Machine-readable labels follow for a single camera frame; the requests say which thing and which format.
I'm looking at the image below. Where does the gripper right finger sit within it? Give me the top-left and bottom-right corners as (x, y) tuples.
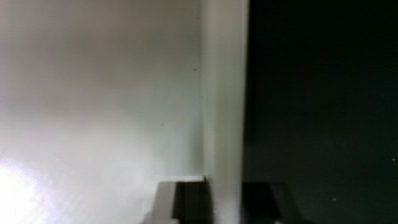
(242, 182), (315, 224)

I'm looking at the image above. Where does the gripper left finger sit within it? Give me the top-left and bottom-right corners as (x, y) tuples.
(140, 181), (210, 224)

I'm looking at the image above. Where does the white square table top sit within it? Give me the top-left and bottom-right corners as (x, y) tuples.
(0, 0), (249, 224)

